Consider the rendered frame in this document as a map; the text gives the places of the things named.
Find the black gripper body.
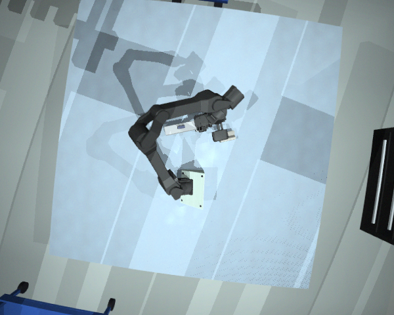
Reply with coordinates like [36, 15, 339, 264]
[211, 117, 229, 142]

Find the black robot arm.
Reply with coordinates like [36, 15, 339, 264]
[128, 85, 244, 201]

